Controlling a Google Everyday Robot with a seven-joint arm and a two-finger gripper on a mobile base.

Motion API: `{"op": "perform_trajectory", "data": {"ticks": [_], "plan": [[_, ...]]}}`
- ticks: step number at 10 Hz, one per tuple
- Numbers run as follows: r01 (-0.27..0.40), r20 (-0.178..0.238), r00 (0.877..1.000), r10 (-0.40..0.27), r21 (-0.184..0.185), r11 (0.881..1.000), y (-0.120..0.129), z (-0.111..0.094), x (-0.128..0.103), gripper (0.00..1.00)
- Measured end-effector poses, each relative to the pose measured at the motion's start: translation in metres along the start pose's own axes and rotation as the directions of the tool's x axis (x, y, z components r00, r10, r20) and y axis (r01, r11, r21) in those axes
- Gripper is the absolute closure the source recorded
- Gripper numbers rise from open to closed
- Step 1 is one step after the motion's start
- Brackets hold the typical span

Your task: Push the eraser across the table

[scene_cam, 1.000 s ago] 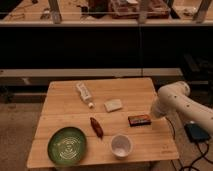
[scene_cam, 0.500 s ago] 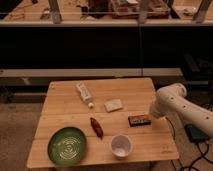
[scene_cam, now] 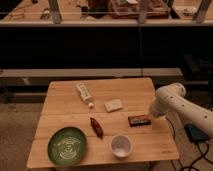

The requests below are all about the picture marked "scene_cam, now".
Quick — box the beige sponge block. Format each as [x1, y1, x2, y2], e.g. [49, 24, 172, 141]
[104, 99, 123, 113]

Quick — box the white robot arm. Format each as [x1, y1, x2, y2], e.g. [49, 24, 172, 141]
[149, 83, 213, 137]

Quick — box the white plastic bottle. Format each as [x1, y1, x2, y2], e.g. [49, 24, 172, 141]
[76, 82, 94, 108]

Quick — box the wooden folding table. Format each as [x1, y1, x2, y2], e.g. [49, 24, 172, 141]
[27, 78, 179, 169]

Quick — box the white paper cup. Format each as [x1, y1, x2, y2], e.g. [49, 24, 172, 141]
[110, 134, 133, 159]

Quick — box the green ceramic plate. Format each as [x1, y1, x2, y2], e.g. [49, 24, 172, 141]
[47, 127, 87, 167]

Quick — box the black floor cable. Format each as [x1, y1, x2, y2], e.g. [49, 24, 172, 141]
[166, 117, 213, 171]

